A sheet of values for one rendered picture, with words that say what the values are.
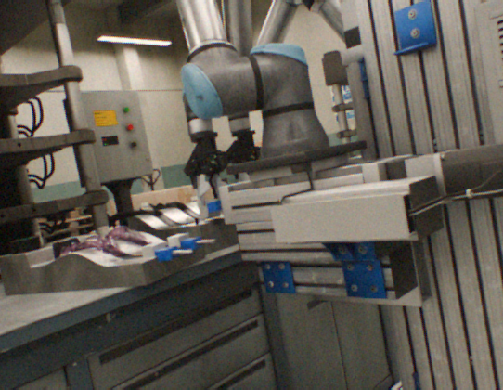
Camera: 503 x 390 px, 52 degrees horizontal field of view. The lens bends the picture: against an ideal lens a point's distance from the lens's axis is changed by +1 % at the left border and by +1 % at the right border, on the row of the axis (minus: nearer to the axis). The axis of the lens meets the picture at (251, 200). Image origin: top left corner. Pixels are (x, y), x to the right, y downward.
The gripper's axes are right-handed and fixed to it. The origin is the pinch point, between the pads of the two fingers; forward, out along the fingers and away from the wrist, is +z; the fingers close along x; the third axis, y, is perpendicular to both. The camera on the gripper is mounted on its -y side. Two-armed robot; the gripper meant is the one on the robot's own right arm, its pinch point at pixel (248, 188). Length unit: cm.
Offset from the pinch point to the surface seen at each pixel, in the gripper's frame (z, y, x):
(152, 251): 8, 23, -59
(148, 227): 5.3, -11.7, -36.1
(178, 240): 8, 20, -48
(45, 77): -56, -64, -34
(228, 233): 11.0, 14.4, -25.7
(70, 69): -58, -57, -26
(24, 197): -13, -128, -27
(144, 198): 6, -360, 192
